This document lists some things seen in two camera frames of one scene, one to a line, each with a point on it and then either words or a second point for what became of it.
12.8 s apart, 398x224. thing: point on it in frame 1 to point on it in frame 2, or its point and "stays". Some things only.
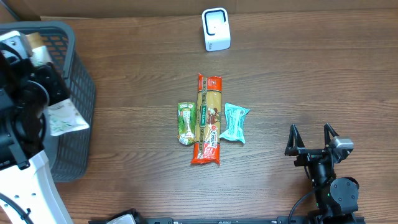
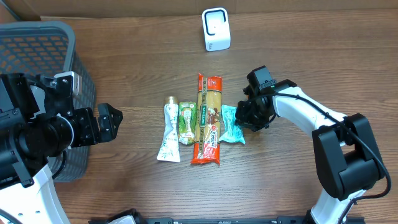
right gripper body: x=311 y=156 to x=249 y=113
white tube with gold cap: x=40 y=55 to x=170 y=150
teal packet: x=235 y=116 stays
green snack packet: x=186 y=123 stays
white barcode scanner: x=216 y=27 stays
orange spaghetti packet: x=207 y=148 stays
